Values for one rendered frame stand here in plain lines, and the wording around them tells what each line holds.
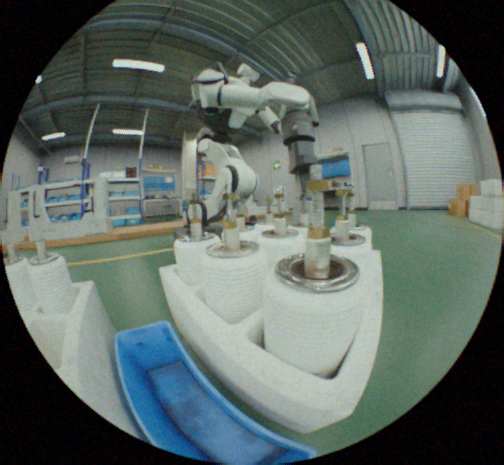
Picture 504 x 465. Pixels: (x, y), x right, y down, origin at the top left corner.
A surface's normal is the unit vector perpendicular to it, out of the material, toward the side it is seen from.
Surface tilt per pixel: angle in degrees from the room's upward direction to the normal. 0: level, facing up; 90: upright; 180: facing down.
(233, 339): 0
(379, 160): 90
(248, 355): 0
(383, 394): 0
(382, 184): 90
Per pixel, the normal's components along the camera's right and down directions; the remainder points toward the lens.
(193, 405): -0.05, -1.00
